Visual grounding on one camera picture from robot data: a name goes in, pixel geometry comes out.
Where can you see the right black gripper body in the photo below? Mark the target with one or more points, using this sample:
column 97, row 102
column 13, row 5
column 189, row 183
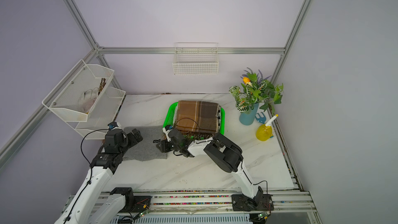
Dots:
column 176, row 146

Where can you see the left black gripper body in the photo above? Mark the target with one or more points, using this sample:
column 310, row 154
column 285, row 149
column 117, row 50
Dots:
column 125, row 144

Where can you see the grey scarf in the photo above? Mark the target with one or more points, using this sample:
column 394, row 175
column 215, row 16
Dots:
column 146, row 150

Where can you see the green plastic basket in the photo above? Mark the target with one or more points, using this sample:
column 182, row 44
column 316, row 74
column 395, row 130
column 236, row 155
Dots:
column 169, row 119

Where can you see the brown plaid fringed scarf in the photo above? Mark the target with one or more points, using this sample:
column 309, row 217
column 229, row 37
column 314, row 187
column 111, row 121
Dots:
column 197, row 118

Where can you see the smiley houndstooth scarf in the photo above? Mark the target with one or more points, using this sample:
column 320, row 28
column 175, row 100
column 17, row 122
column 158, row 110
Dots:
column 218, row 118

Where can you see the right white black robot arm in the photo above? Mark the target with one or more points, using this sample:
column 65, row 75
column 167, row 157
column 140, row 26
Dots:
column 225, row 154

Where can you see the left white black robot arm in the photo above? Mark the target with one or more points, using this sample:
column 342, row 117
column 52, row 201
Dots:
column 101, row 169

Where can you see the white mesh lower shelf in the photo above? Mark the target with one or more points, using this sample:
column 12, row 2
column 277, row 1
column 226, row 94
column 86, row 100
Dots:
column 105, row 112

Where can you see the white mesh shelf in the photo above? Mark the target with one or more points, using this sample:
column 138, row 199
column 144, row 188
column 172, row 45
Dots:
column 105, row 112
column 63, row 99

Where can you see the clear plastic item in shelf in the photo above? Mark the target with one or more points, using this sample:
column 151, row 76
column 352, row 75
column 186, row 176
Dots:
column 87, row 100

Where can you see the white mesh upper shelf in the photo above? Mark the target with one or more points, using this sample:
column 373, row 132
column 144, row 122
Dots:
column 63, row 99

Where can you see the yellow spray bottle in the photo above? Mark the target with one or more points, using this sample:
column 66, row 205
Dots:
column 264, row 132

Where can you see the small blue garden fork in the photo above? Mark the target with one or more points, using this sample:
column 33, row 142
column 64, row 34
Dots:
column 261, row 118

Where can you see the artificial plant in blue vase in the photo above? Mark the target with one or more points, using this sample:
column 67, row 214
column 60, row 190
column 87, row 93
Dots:
column 255, row 92

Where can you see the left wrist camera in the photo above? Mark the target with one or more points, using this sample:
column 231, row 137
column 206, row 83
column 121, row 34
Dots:
column 114, row 126

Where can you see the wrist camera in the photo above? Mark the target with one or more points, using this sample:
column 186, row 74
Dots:
column 114, row 126
column 166, row 130

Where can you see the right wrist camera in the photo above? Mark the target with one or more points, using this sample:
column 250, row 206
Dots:
column 166, row 130

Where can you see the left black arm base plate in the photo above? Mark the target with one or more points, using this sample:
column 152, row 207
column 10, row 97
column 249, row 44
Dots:
column 133, row 204

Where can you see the white wire wall basket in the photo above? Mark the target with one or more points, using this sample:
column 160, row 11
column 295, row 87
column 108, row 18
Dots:
column 195, row 59

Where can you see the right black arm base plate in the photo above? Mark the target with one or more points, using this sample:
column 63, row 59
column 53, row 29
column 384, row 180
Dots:
column 243, row 203

